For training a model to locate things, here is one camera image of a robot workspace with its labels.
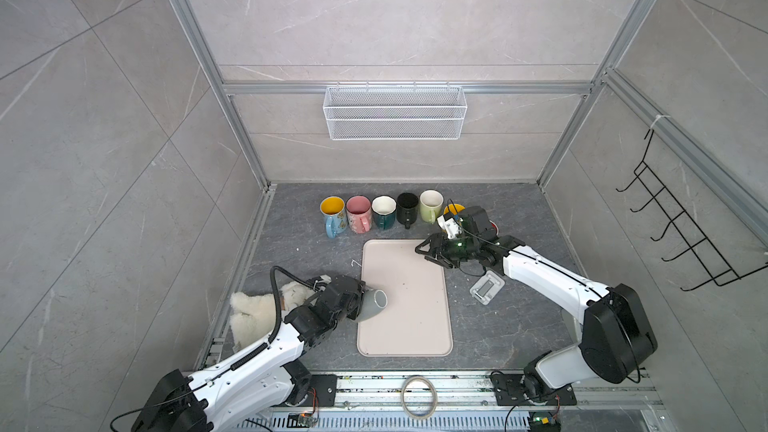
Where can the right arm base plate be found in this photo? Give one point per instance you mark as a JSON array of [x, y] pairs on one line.
[[520, 389]]

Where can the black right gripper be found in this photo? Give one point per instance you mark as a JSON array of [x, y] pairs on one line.
[[438, 247]]

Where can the grey mug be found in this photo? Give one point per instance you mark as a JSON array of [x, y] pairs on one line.
[[373, 302]]

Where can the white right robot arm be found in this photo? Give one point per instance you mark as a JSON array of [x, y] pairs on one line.
[[616, 334]]

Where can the dark green mug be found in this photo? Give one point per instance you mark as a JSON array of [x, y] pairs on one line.
[[384, 212]]

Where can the white mug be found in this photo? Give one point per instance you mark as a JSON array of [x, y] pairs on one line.
[[495, 228]]

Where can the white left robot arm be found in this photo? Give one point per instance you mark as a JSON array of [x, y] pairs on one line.
[[261, 375]]

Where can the black wire hook rack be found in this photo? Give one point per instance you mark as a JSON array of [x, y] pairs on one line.
[[697, 243]]

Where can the blue butterfly mug yellow inside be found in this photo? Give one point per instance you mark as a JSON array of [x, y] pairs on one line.
[[334, 210]]

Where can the pink ghost pattern mug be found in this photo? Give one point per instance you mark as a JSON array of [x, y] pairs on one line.
[[359, 214]]

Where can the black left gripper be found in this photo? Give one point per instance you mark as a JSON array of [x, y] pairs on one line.
[[360, 287]]

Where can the beige plastic tray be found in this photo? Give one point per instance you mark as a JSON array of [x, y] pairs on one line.
[[416, 321]]

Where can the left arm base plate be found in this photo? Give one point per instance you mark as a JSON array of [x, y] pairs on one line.
[[322, 391]]

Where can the white plush dog toy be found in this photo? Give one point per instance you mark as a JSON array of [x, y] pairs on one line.
[[253, 317]]

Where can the white wire mesh basket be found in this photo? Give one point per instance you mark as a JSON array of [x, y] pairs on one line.
[[367, 113]]

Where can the black mug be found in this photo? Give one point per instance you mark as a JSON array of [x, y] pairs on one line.
[[407, 213]]

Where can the light green mug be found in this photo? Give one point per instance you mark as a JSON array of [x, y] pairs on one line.
[[430, 205]]

